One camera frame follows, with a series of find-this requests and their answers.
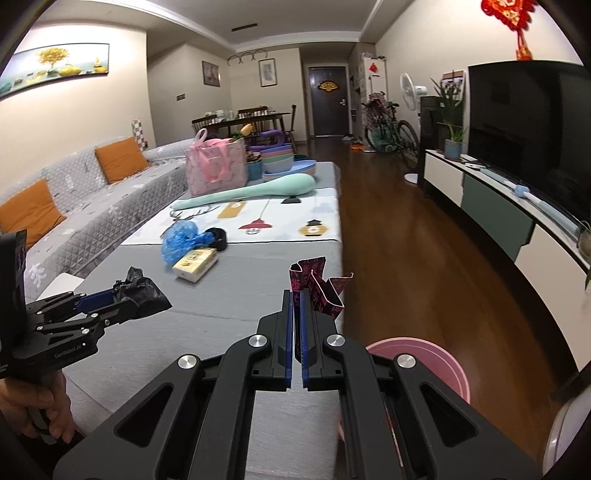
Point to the blue plastic tray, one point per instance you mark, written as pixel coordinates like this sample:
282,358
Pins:
304,167

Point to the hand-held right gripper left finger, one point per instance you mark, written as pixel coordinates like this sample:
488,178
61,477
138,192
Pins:
290,332

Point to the dark wooden dining chair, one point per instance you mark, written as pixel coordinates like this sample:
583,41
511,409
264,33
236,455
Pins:
253,112
292,122
203,124

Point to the framed wall picture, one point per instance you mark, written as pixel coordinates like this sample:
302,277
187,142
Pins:
267,73
210,74

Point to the desk calendar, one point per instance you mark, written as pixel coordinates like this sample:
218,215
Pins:
452,79

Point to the blue plastic bag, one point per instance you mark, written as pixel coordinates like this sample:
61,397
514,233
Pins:
180,240

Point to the mint green long spoon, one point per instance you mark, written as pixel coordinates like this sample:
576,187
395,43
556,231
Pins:
277,187

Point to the grey table cloth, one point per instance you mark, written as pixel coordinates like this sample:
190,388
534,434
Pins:
221,300

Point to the shoes by door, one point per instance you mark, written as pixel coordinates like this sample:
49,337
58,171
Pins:
353,142

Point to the white remote control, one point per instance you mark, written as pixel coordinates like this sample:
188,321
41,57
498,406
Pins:
471,161

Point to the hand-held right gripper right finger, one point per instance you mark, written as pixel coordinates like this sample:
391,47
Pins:
303,350

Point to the black plastic bag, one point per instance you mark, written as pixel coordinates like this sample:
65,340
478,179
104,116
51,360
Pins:
147,297

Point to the checkered board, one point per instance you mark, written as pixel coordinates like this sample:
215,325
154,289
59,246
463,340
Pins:
138,134

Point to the grey quilted sofa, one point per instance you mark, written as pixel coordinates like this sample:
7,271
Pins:
92,212

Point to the white floor appliance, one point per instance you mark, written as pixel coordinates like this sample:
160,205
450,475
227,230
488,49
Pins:
563,443

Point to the black round container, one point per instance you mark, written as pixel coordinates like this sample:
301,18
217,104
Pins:
217,239

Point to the white standing fan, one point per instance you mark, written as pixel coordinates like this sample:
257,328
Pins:
408,90

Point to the red knot wall ornament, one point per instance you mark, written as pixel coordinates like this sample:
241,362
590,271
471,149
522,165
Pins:
508,11

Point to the white fridge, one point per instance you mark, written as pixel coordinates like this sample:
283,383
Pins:
373,78

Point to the teal cup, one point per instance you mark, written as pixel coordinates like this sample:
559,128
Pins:
254,171

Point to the dark entrance door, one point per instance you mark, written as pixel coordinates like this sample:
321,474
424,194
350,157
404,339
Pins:
328,115

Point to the yellow white tissue packet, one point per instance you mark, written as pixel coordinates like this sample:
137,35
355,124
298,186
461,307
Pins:
194,265

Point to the light blue long stick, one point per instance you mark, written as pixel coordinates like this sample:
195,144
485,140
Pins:
521,190

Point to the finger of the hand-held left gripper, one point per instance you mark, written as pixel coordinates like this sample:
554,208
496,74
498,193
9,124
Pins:
92,301
106,317

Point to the yellow tulip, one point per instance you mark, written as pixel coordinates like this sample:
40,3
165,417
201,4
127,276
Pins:
247,130

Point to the potted plant in blue pot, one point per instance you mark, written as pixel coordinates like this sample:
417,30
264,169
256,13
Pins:
452,148

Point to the purple curved object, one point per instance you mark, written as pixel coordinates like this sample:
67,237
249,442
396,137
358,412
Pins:
265,137

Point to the wide landscape wall painting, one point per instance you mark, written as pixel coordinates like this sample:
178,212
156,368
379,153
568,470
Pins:
60,67

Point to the white and green television cabinet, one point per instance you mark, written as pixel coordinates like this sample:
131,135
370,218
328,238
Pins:
498,217

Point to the black flat television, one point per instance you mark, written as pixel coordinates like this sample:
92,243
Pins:
531,138

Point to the dark wooden dining table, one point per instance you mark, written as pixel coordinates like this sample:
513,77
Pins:
226,122

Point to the orange cushion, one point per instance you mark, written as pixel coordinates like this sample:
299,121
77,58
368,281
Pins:
30,210
122,159

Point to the printed white table runner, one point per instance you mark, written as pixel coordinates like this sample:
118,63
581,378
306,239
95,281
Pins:
277,221

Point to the bicycle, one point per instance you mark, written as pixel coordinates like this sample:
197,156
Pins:
392,134

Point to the pink plastic bin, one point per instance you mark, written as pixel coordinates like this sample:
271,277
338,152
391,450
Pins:
434,369

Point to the black tower speaker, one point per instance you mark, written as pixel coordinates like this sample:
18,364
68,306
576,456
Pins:
429,124

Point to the red fan door ornament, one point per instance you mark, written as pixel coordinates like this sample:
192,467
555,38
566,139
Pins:
328,86

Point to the person's left hand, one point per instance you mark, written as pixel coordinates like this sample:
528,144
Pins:
46,406

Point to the ceiling air vent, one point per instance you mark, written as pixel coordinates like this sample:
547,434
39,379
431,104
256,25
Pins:
244,26

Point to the stack of pastel bowls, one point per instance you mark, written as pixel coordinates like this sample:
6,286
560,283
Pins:
278,159

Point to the dark red patterned wrapper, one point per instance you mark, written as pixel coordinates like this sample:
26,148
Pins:
318,288

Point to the black arched wall decoration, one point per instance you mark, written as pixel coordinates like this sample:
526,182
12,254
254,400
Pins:
247,57

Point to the pink gift bag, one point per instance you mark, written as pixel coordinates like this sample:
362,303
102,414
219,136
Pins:
214,166

